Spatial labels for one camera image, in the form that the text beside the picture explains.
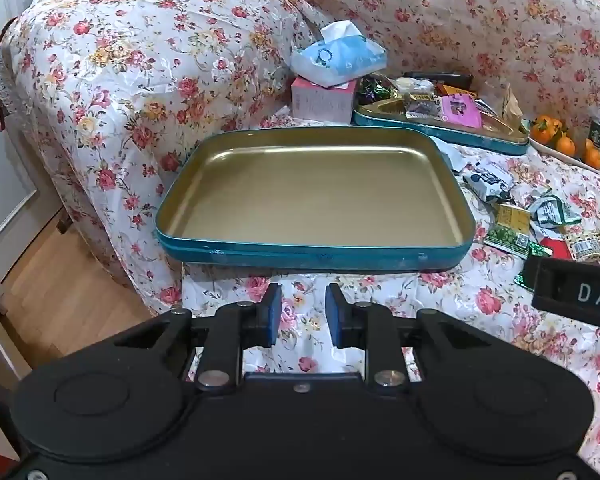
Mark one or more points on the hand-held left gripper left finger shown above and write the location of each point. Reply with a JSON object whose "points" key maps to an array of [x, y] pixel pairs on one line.
{"points": [[272, 316]]}

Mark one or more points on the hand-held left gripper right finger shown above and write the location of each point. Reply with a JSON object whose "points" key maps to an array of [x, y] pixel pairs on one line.
{"points": [[334, 318]]}

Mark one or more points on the beige patterned snack packet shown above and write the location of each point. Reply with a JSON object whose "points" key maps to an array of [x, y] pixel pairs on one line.
{"points": [[587, 245]]}

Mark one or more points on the green and white snack packet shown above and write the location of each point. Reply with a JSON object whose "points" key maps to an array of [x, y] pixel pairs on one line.
{"points": [[555, 210]]}

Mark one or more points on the teal tin tray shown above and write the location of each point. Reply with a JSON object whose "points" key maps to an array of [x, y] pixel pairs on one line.
{"points": [[310, 195]]}

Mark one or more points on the blue and white cartoon packet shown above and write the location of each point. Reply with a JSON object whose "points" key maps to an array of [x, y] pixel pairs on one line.
{"points": [[487, 182]]}

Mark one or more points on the red snack packet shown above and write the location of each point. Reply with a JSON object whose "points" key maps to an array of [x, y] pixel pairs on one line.
{"points": [[555, 249]]}

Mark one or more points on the green foil wrapper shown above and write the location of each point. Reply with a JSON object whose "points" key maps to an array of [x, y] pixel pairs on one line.
{"points": [[524, 282]]}

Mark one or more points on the pile of mandarin oranges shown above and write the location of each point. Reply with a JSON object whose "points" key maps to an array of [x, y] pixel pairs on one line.
{"points": [[545, 129]]}

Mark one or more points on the teal tin filled with packets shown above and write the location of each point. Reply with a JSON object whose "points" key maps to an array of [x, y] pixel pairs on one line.
{"points": [[480, 141]]}

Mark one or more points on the white crumpled packet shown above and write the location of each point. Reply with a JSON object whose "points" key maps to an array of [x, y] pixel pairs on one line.
{"points": [[447, 155]]}

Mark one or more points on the gold foil bag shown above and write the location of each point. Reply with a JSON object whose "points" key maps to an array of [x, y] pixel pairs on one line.
{"points": [[511, 107]]}

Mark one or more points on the silver foil packet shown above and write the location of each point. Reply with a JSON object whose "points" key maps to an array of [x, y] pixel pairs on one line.
{"points": [[486, 104]]}

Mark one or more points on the pink snack packet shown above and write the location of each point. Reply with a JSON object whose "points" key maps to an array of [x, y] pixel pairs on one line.
{"points": [[460, 110]]}

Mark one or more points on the pink tissue box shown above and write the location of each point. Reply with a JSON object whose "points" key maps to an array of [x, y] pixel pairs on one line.
{"points": [[320, 102]]}

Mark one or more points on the dark packet with yellow label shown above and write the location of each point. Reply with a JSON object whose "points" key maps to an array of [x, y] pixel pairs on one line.
{"points": [[422, 106]]}

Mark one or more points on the orange snack packet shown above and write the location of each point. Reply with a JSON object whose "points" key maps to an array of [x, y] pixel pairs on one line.
{"points": [[455, 91]]}

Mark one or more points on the green candy wrappers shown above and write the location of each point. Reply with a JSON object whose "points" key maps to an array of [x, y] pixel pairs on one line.
{"points": [[375, 89]]}

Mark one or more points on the black case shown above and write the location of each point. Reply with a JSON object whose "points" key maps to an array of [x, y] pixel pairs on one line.
{"points": [[450, 80]]}

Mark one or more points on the blue tissue pack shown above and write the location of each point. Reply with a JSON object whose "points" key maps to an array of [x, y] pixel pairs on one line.
{"points": [[340, 57]]}

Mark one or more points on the floral sofa cover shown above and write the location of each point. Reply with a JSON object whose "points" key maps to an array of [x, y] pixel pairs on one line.
{"points": [[130, 85]]}

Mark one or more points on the white door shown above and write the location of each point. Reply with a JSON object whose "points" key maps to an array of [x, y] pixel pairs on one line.
{"points": [[10, 185]]}

